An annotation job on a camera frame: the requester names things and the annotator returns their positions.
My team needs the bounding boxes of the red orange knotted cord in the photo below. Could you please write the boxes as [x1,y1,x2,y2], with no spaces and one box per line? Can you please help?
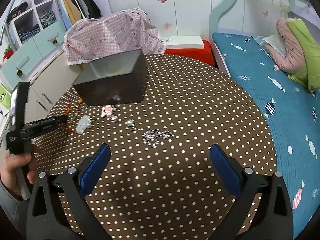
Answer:
[60,99,84,134]

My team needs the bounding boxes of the white jade pendant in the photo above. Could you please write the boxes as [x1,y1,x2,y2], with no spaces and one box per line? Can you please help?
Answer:
[75,115,92,134]

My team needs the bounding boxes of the pink cartoon keychain charm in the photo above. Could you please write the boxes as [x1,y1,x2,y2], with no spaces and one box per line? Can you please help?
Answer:
[100,105,118,123]

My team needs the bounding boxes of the pearl earring gold stud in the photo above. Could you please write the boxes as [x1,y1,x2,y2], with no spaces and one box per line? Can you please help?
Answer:
[125,119,141,131]

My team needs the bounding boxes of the person's left hand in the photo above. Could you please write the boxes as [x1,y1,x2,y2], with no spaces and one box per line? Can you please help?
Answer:
[1,145,40,199]

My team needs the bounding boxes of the green paper box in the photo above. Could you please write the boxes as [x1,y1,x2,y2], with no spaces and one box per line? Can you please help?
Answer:
[0,83,11,116]

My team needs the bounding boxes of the brown polka dot tablecloth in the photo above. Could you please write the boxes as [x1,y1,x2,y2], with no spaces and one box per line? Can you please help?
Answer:
[36,55,277,239]

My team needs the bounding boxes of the teal candy print bedsheet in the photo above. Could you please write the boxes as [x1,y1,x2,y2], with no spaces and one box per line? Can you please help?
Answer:
[212,33,319,239]

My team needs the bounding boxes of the white and teal wardrobe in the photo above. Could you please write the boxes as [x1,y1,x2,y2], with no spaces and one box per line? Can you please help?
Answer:
[1,0,111,122]

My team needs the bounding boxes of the dark metal tin box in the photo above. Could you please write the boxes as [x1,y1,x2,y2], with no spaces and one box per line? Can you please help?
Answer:
[73,49,149,106]

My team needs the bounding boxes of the pink checkered cloth cover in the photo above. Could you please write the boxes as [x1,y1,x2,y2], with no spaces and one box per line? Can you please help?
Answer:
[63,8,166,66]

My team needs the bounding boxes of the green jacket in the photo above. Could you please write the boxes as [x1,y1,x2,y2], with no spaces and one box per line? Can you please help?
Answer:
[286,19,319,93]

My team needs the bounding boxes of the hanging clothes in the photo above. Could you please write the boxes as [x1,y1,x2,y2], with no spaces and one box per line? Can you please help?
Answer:
[55,0,102,30]

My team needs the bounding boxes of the pink quilted jacket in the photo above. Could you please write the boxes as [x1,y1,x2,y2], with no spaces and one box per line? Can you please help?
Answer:
[264,18,306,74]

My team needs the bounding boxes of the red storage stool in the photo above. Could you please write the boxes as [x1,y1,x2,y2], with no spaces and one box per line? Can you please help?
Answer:
[165,40,215,67]

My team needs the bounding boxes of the white flat box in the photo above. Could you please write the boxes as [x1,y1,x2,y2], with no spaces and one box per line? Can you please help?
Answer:
[161,36,204,49]

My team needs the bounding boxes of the silver chain necklace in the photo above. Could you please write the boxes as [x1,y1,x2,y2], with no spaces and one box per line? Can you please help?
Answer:
[140,128,175,149]

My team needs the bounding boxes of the teal bed frame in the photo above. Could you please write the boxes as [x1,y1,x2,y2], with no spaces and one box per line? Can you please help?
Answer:
[209,0,319,77]

